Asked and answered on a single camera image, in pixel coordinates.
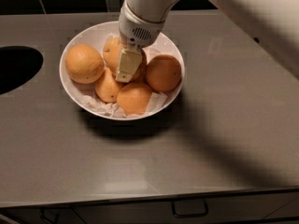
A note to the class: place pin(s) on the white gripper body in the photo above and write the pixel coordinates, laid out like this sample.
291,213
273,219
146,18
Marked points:
139,29

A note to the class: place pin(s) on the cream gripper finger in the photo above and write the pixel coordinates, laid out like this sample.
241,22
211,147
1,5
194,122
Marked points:
130,58

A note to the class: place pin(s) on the orange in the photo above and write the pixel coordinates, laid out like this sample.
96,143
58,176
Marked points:
134,98
84,64
113,41
111,56
163,73
107,87

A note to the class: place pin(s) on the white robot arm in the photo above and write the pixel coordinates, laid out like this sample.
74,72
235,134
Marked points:
273,24

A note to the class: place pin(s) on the white ceramic bowl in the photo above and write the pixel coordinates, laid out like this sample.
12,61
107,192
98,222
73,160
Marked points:
90,34

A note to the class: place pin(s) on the white tissue paper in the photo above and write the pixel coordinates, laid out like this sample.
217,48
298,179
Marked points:
89,63

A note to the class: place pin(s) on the black sink opening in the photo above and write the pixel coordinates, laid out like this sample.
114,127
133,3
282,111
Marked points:
18,64

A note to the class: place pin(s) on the centre drawer handle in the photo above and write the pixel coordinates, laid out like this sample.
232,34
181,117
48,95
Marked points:
189,208

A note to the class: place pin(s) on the drawer handle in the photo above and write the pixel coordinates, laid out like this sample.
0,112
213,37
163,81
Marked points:
189,208
48,217

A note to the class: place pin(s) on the left drawer handle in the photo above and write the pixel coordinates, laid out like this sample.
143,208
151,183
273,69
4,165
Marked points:
48,217

